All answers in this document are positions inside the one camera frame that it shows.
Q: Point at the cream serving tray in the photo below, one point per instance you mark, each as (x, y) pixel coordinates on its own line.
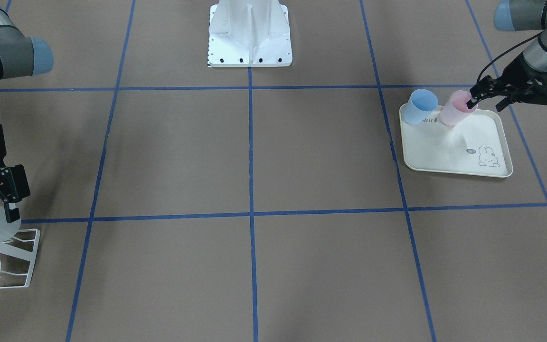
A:
(476, 146)

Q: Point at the light blue plastic cup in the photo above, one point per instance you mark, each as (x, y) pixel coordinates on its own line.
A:
(421, 103)

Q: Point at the pink plastic cup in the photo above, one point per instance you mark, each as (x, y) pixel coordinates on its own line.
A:
(457, 108)

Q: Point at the white wire cup rack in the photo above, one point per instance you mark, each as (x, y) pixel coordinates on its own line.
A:
(18, 258)

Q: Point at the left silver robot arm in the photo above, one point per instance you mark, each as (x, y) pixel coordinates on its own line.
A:
(519, 16)

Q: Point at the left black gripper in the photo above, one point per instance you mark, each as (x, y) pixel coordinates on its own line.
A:
(516, 75)

